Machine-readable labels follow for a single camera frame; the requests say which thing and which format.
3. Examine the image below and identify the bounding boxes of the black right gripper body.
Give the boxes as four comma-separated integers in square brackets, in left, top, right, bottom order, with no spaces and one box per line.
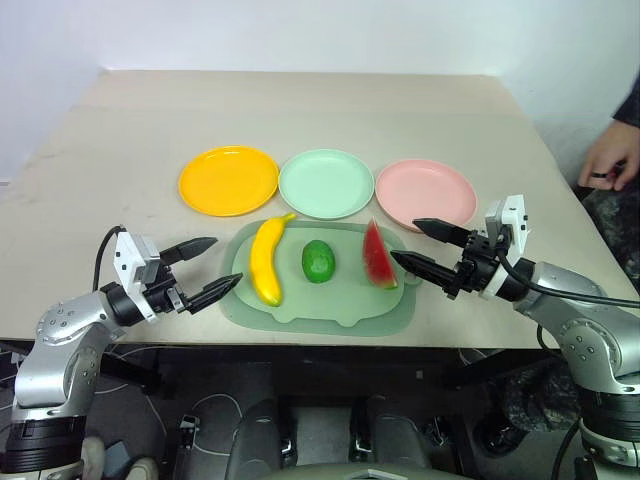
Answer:
[442,228,502,302]

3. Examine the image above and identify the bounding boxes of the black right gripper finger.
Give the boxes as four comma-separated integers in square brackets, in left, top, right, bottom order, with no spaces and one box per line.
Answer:
[412,217,474,248]
[389,249,459,290]

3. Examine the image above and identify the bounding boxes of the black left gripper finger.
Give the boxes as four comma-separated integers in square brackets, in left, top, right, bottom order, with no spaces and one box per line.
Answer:
[169,236,220,264]
[185,272,245,316]

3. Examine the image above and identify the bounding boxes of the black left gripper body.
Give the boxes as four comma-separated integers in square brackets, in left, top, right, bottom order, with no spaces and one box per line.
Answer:
[141,246,195,316]

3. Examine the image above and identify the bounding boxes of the pink plate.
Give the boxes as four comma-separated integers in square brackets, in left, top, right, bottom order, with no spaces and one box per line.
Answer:
[374,159,480,236]

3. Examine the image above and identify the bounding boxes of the yellow plate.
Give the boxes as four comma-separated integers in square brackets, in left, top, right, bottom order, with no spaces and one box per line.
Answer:
[178,145,281,219]

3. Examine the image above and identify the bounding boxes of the light green plate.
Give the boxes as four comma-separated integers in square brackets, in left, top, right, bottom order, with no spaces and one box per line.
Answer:
[277,148,376,222]

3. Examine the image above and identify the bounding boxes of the bystander bare hand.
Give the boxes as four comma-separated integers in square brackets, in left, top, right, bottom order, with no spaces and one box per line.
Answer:
[577,123,640,193]

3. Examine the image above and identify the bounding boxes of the red watermelon slice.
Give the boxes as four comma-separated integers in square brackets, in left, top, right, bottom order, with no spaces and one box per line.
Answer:
[361,216,400,291]

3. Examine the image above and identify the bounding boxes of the yellow banana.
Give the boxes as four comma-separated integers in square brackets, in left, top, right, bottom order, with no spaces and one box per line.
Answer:
[248,212,298,308]

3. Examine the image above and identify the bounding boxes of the green lime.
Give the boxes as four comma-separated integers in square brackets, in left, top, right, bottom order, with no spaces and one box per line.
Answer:
[300,239,337,285]

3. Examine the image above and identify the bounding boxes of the green silicone placemat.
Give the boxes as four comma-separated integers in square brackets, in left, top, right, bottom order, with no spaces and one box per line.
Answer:
[218,217,424,338]

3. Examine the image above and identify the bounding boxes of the camouflage trousers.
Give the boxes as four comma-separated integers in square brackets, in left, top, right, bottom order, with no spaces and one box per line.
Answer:
[499,177,640,437]

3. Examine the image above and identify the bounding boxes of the dark grey rounded shape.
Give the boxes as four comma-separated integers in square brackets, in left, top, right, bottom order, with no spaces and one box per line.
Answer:
[223,397,297,480]

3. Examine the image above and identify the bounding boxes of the white shoe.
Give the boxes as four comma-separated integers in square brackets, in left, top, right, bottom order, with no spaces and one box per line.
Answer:
[123,456,161,480]
[81,436,107,480]

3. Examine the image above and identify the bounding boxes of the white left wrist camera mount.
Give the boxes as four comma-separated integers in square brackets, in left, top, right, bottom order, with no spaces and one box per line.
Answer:
[112,230,162,321]

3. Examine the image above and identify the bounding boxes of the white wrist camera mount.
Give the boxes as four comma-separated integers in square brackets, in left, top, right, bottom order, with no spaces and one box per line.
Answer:
[112,230,162,321]
[479,194,529,300]

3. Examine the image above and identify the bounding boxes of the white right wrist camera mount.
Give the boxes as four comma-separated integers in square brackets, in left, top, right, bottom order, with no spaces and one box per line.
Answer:
[479,194,529,300]

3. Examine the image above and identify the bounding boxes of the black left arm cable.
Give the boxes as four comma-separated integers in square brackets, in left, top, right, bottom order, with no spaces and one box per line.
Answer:
[93,225,126,292]

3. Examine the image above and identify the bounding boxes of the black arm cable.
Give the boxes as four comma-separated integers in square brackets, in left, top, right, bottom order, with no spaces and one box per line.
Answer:
[494,227,640,308]
[93,225,126,292]

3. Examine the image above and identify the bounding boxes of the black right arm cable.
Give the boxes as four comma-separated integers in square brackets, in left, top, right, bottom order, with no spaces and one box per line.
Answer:
[494,227,640,308]

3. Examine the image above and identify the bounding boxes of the black table frame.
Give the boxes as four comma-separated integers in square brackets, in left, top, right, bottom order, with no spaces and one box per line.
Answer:
[0,338,571,397]

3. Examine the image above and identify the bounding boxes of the thin white floor cable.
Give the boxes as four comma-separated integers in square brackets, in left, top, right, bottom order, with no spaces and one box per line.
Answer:
[147,392,247,454]

